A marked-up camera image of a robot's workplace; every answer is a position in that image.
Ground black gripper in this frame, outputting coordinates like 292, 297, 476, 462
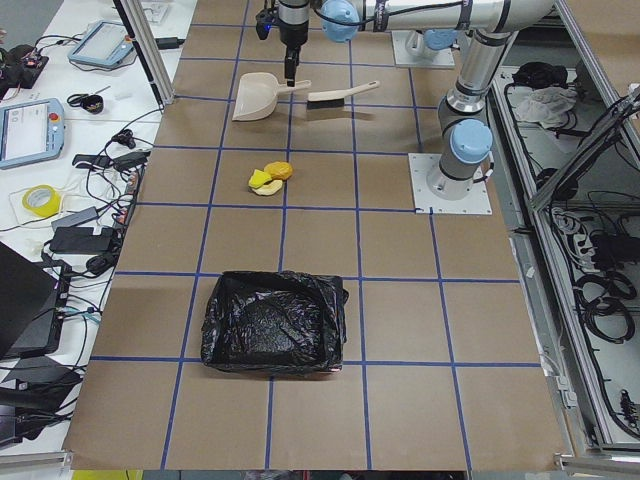
277, 0, 308, 87

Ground beige plastic dustpan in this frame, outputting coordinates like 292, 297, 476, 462
232, 72, 312, 121

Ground beige hand brush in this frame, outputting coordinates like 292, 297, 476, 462
306, 80, 380, 110

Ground orange trash piece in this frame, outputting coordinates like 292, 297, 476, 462
263, 161, 293, 181

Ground pale yellow trash piece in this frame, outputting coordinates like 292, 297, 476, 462
252, 179, 284, 196

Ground black bag lined bin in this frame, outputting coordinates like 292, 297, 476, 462
200, 271, 349, 375

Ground upper teach pendant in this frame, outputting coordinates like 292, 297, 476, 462
67, 20, 134, 71

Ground teach pendant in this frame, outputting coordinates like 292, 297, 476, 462
1, 98, 65, 169
67, 20, 134, 71

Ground black scissors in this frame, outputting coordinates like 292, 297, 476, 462
66, 86, 110, 108

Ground white crumpled cloth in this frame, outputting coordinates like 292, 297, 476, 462
514, 87, 578, 129

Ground lower teach pendant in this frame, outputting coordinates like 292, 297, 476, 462
1, 98, 65, 169

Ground yellow tape roll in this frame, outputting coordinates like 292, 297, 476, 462
22, 185, 61, 218

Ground black power adapter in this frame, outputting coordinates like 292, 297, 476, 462
49, 226, 116, 255

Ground black laptop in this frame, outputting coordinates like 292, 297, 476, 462
1, 244, 71, 360

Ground aluminium frame post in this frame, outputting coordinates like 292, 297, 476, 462
113, 0, 175, 110

